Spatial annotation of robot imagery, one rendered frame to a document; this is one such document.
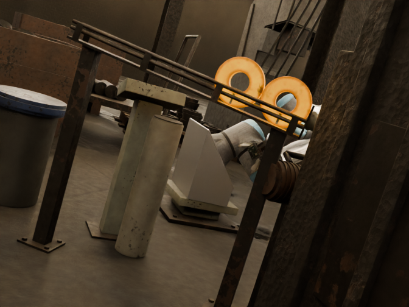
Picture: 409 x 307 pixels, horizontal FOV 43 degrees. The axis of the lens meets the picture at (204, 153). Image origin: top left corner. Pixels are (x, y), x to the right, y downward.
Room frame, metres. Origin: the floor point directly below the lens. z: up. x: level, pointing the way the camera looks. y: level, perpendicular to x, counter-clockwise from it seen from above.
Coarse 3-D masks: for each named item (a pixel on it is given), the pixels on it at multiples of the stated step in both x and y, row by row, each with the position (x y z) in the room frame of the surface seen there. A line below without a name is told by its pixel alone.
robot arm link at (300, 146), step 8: (288, 144) 2.71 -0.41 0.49; (296, 144) 2.72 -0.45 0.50; (304, 144) 2.73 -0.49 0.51; (248, 152) 2.56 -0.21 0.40; (296, 152) 2.68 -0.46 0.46; (304, 152) 2.71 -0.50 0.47; (240, 160) 2.59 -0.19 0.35; (248, 160) 2.55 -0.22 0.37; (296, 160) 2.69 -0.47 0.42; (248, 168) 2.55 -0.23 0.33
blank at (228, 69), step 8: (224, 64) 1.60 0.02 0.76; (232, 64) 1.59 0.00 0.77; (240, 64) 1.59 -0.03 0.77; (248, 64) 1.59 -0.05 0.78; (256, 64) 1.58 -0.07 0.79; (224, 72) 1.60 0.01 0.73; (232, 72) 1.59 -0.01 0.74; (248, 72) 1.58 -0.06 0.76; (256, 72) 1.58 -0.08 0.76; (224, 80) 1.60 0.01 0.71; (256, 80) 1.58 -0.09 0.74; (264, 80) 1.58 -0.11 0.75; (224, 88) 1.60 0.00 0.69; (248, 88) 1.58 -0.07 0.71; (256, 88) 1.58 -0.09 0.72; (224, 96) 1.59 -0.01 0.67; (240, 96) 1.58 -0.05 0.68; (256, 96) 1.58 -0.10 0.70; (232, 104) 1.59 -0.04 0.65; (240, 104) 1.58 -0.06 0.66
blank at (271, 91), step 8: (272, 80) 1.57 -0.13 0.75; (280, 80) 1.57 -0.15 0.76; (288, 80) 1.56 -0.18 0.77; (296, 80) 1.56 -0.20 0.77; (264, 88) 1.58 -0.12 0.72; (272, 88) 1.57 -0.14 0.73; (280, 88) 1.56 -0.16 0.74; (288, 88) 1.56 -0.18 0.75; (296, 88) 1.56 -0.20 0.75; (304, 88) 1.55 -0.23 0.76; (264, 96) 1.57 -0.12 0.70; (272, 96) 1.57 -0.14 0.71; (296, 96) 1.56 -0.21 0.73; (304, 96) 1.55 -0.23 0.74; (272, 104) 1.57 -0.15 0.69; (296, 104) 1.55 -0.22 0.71; (304, 104) 1.55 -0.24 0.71; (296, 112) 1.55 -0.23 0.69; (304, 112) 1.55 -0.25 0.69; (272, 120) 1.56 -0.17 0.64; (280, 120) 1.56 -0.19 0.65
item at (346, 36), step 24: (168, 0) 9.73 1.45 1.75; (336, 0) 4.96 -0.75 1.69; (360, 0) 4.70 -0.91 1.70; (168, 24) 9.47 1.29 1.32; (336, 24) 4.91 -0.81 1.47; (360, 24) 4.74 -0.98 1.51; (168, 48) 9.52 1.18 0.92; (312, 48) 4.93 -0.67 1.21; (336, 48) 4.67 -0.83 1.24; (312, 72) 4.96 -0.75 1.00; (312, 96) 4.90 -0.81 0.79
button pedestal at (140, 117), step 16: (128, 80) 1.90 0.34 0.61; (128, 96) 1.95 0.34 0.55; (144, 96) 1.92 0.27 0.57; (160, 96) 1.94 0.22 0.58; (176, 96) 1.97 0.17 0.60; (144, 112) 1.95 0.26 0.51; (160, 112) 1.98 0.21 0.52; (128, 128) 1.97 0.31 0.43; (144, 128) 1.96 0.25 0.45; (128, 144) 1.94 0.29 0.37; (128, 160) 1.95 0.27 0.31; (128, 176) 1.96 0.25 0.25; (112, 192) 1.95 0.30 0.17; (128, 192) 1.97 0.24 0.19; (112, 208) 1.95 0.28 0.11; (96, 224) 2.02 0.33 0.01; (112, 224) 1.95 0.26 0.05; (112, 240) 1.91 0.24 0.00
